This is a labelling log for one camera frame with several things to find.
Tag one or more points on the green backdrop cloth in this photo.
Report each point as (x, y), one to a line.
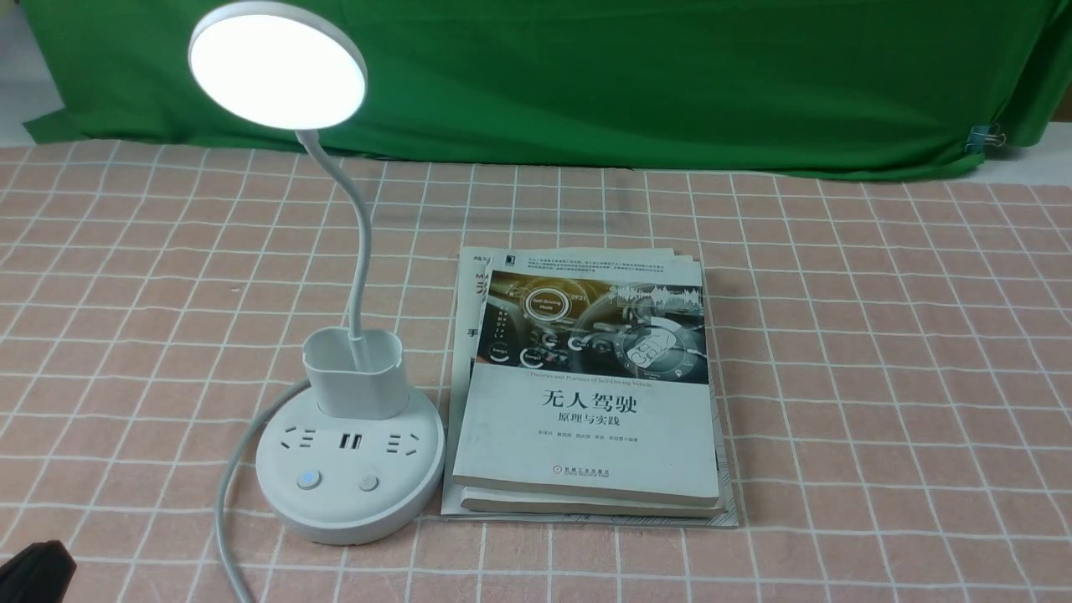
(847, 90)

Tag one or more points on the top self-driving textbook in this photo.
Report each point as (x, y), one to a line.
(586, 419)

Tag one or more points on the blue binder clip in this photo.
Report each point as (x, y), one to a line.
(982, 137)

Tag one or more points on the white desk lamp with base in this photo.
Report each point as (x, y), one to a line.
(358, 451)

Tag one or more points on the bottom thin booklet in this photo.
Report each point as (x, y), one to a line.
(469, 279)

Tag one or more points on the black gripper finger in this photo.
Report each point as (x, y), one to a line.
(40, 573)

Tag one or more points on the pink checkered tablecloth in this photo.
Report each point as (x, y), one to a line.
(891, 364)

